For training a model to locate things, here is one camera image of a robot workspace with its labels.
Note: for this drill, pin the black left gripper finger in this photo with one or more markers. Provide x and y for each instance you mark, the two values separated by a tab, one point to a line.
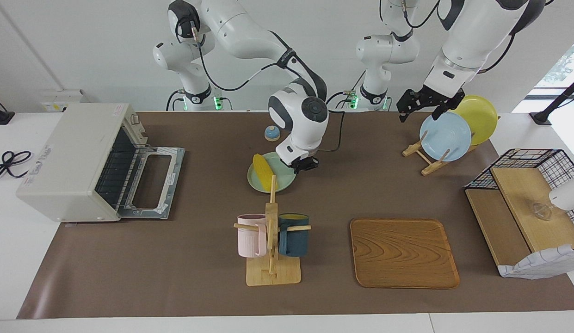
439	113
402	116

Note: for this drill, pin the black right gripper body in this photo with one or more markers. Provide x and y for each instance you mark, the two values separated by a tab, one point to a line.
303	164

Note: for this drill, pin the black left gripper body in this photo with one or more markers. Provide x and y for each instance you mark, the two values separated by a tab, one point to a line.
430	99

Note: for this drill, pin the mint green plate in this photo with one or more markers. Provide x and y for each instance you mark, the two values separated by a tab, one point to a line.
285	178

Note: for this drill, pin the yellow corn cob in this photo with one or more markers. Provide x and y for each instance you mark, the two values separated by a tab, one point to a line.
264	172

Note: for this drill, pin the glass oven door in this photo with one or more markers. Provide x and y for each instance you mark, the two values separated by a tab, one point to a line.
174	182

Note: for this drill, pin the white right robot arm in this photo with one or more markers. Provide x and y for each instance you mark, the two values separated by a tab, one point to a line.
240	27

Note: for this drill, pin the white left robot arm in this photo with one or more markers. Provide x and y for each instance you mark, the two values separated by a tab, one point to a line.
476	27

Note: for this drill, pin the white toaster oven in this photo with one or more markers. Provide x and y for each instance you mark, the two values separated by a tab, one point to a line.
69	152

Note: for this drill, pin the light blue plate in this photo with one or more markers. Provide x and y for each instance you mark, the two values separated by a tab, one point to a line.
446	138

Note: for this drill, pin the yellow plate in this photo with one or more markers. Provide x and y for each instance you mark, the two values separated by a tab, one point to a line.
481	120

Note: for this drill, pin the small blue bell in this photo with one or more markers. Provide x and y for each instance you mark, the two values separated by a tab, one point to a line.
272	133

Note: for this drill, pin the wooden plate rack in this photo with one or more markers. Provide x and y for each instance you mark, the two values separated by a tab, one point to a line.
430	167

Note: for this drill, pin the dark blue mug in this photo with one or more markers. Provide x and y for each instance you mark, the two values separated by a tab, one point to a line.
296	240

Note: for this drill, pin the pink mug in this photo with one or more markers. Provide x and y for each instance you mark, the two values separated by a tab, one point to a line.
249	238

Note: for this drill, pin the wooden mug rack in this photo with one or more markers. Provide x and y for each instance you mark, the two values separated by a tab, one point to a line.
272	273

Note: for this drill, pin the wooden shelf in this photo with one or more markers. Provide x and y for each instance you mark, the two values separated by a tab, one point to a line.
522	194

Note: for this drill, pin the wooden serving tray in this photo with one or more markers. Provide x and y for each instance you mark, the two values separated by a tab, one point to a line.
402	254

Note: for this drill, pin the brown table mat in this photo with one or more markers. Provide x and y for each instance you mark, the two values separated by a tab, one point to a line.
199	259

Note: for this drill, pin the clear glass cup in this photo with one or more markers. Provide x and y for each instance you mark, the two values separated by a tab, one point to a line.
541	211

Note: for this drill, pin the white rounded device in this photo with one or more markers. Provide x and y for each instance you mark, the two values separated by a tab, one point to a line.
569	193

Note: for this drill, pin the white checked cloth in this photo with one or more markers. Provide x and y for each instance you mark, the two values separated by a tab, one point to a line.
541	266

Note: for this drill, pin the black table clamp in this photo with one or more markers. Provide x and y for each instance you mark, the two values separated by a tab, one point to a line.
0	118

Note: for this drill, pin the white wall socket box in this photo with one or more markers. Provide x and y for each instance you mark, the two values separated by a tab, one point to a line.
60	99

